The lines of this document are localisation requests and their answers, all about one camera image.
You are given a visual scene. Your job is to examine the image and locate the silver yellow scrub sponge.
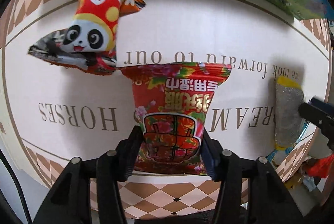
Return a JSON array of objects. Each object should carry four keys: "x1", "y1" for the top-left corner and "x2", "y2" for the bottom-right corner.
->
[{"x1": 275, "y1": 76, "x2": 305, "y2": 151}]

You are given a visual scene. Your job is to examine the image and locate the red wet wipes pack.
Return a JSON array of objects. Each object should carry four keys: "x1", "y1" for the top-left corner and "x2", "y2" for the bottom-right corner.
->
[{"x1": 121, "y1": 62, "x2": 232, "y2": 175}]

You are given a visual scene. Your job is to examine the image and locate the panda snack bag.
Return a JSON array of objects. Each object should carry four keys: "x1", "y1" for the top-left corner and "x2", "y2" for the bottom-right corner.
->
[{"x1": 28, "y1": 0, "x2": 145, "y2": 75}]

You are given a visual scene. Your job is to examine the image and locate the light blue snack tube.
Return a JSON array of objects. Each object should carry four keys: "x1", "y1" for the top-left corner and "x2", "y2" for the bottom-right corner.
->
[{"x1": 267, "y1": 120, "x2": 310, "y2": 168}]

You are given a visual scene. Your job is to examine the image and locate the red plastic bag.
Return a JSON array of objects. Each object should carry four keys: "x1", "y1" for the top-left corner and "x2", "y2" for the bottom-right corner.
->
[{"x1": 305, "y1": 155, "x2": 333, "y2": 178}]

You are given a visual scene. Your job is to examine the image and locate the checkered table mat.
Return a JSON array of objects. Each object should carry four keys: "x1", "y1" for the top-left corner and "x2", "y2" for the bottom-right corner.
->
[{"x1": 1, "y1": 0, "x2": 332, "y2": 218}]

